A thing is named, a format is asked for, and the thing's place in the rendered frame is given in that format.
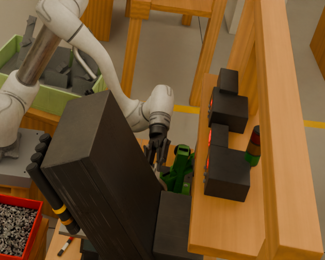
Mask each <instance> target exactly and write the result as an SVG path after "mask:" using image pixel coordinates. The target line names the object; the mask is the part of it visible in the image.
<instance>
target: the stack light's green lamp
mask: <svg viewBox="0 0 325 260"><path fill-rule="evenodd" d="M260 157H261V155H260V156H252V155H250V154H249V153H248V152H247V150H246V152H245V155H244V159H245V160H246V161H247V162H249V163H250V167H255V166H257V164H258V162H259V159H260Z"/></svg>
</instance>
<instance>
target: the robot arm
mask: <svg viewBox="0 0 325 260"><path fill-rule="evenodd" d="M88 3H89V0H39V2H38V3H37V5H36V13H37V15H38V17H39V18H40V20H41V21H42V22H43V23H44V24H43V26H42V28H41V29H40V31H39V33H38V35H37V37H36V39H35V41H34V42H33V44H32V46H31V48H30V50H29V52H28V53H27V55H26V57H25V59H24V61H23V63H22V64H21V66H20V68H19V70H14V71H12V72H11V73H10V75H9V76H8V78H7V79H6V81H5V82H4V84H3V85H2V87H1V89H0V162H1V159H2V158H12V159H18V158H19V153H18V151H19V142H20V138H21V137H22V134H21V133H20V132H18V128H19V126H20V123H21V120H22V118H23V116H24V115H25V113H26V112H27V111H28V109H29V108H30V106H31V105H32V103H33V101H34V99H35V97H36V95H37V93H38V91H39V89H40V84H39V81H38V79H39V78H40V76H41V74H42V72H43V71H44V69H45V67H46V66H47V64H48V62H49V61H50V59H51V57H52V55H53V54H54V52H55V50H56V48H57V47H58V45H59V43H60V42H61V40H62V39H63V40H64V41H66V42H67V43H69V44H70V45H72V46H74V47H76V48H78V49H80V50H81V51H83V52H85V53H86V54H88V55H89V56H90V57H91V58H92V59H93V60H94V61H95V62H96V64H97V65H98V67H99V69H100V72H101V74H102V76H103V79H104V81H105V83H106V86H107V88H108V89H110V90H111V92H112V93H113V95H114V97H115V99H116V101H117V103H118V105H119V107H120V109H121V110H122V112H123V114H124V116H125V118H126V120H127V122H128V124H129V126H130V128H131V130H132V131H133V133H139V132H142V131H144V130H146V129H148V128H149V129H150V131H149V138H150V140H149V143H148V144H147V145H144V146H143V148H144V154H145V156H146V158H147V160H148V162H149V164H150V166H151V168H152V169H154V168H156V172H155V175H156V177H157V179H158V181H159V175H160V171H161V166H162V164H163V163H165V162H166V161H167V155H168V150H169V145H170V143H171V140H169V139H168V138H167V132H168V131H169V129H170V121H171V116H172V114H173V109H174V94H173V90H172V88H170V87H169V86H167V85H157V86H156V87H155V88H154V89H153V91H152V93H151V96H150V97H149V98H148V100H147V101H146V102H142V101H140V100H131V99H129V98H128V97H127V96H126V95H125V94H124V93H123V91H122V89H121V86H120V83H119V80H118V77H117V74H116V72H115V69H114V66H113V63H112V61H111V59H110V57H109V55H108V53H107V52H106V50H105V49H104V47H103V46H102V45H101V44H100V43H99V42H98V40H97V39H96V38H95V37H94V35H93V34H92V33H91V32H90V31H89V29H88V28H87V27H86V26H85V25H84V24H83V23H82V22H81V20H80V17H81V16H82V15H83V13H84V11H85V9H86V7H87V5H88ZM155 153H156V158H157V161H156V163H155V166H154V167H153V162H154V158H155Z"/></svg>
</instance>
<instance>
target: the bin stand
mask: <svg viewBox="0 0 325 260"><path fill-rule="evenodd" d="M48 223H49V219H46V218H42V220H41V223H40V226H39V229H38V232H37V235H36V238H35V241H34V244H33V246H32V249H31V252H30V255H29V258H28V260H45V257H46V237H47V230H48Z"/></svg>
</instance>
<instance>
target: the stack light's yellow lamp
mask: <svg viewBox="0 0 325 260"><path fill-rule="evenodd" d="M247 152H248V153H249V154H250V155H252V156H260V155H261V146H258V145H255V144H253V143H252V142H251V141H250V140H249V143H248V146H247Z"/></svg>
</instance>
